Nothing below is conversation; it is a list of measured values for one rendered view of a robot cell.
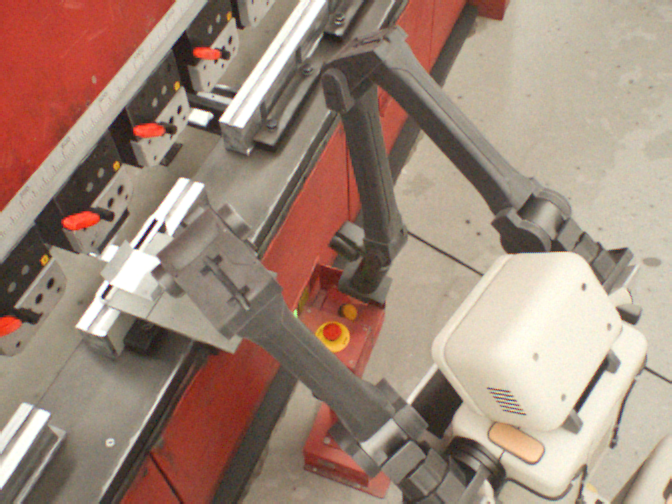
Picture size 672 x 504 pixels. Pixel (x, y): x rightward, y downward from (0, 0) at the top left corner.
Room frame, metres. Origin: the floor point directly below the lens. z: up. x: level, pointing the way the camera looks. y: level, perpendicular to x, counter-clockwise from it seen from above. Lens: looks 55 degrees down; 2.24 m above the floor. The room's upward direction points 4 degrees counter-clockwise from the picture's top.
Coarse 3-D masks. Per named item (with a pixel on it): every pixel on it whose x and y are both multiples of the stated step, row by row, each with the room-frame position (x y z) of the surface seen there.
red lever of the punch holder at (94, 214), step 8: (88, 208) 0.79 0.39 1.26; (96, 208) 0.78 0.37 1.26; (72, 216) 0.74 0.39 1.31; (80, 216) 0.74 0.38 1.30; (88, 216) 0.74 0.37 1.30; (96, 216) 0.75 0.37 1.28; (104, 216) 0.77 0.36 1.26; (112, 216) 0.77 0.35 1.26; (64, 224) 0.72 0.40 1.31; (72, 224) 0.72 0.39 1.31; (80, 224) 0.72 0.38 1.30; (88, 224) 0.73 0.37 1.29
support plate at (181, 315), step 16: (160, 240) 0.91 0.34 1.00; (272, 272) 0.81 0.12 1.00; (112, 304) 0.77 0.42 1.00; (128, 304) 0.76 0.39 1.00; (144, 304) 0.76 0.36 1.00; (160, 304) 0.76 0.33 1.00; (176, 304) 0.76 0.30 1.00; (192, 304) 0.76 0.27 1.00; (144, 320) 0.73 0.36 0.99; (160, 320) 0.73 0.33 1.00; (176, 320) 0.72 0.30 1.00; (192, 320) 0.72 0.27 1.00; (208, 320) 0.72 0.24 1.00; (192, 336) 0.69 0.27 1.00; (208, 336) 0.69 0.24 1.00
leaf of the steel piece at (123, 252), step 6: (126, 240) 0.89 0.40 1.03; (120, 246) 0.88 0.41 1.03; (126, 246) 0.88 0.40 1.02; (120, 252) 0.87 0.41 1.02; (126, 252) 0.87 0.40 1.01; (114, 258) 0.85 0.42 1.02; (120, 258) 0.86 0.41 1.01; (126, 258) 0.87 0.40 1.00; (108, 264) 0.84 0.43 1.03; (114, 264) 0.84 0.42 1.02; (120, 264) 0.85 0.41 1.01; (102, 270) 0.82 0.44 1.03; (108, 270) 0.83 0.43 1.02; (114, 270) 0.84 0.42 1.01; (102, 276) 0.82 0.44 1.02; (108, 276) 0.82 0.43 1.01; (108, 282) 0.81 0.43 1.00
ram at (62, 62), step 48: (0, 0) 0.81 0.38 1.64; (48, 0) 0.87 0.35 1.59; (96, 0) 0.95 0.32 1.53; (144, 0) 1.03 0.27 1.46; (0, 48) 0.78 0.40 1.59; (48, 48) 0.84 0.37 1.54; (96, 48) 0.92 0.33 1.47; (0, 96) 0.75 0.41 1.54; (48, 96) 0.81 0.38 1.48; (96, 96) 0.89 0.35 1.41; (0, 144) 0.72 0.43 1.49; (48, 144) 0.78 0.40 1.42; (0, 192) 0.69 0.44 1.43; (48, 192) 0.75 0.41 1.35; (0, 240) 0.65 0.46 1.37
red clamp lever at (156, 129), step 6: (138, 126) 0.91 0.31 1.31; (144, 126) 0.91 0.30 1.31; (150, 126) 0.92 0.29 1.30; (156, 126) 0.93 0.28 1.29; (162, 126) 0.94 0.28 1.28; (168, 126) 0.95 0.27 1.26; (174, 126) 0.95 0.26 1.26; (138, 132) 0.90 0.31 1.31; (144, 132) 0.90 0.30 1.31; (150, 132) 0.90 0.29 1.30; (156, 132) 0.92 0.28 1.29; (162, 132) 0.93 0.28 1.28; (168, 132) 0.95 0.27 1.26; (174, 132) 0.95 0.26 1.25
